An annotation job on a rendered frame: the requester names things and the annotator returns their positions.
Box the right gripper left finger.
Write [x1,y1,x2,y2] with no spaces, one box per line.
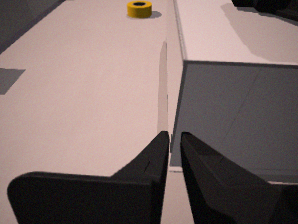
[7,131,170,224]

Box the yellow roll of tape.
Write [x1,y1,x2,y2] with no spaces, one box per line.
[127,1,152,18]

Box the white cardboard box with lid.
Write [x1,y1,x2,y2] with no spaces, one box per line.
[166,0,298,176]

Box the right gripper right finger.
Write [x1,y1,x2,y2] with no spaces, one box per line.
[180,132,298,224]

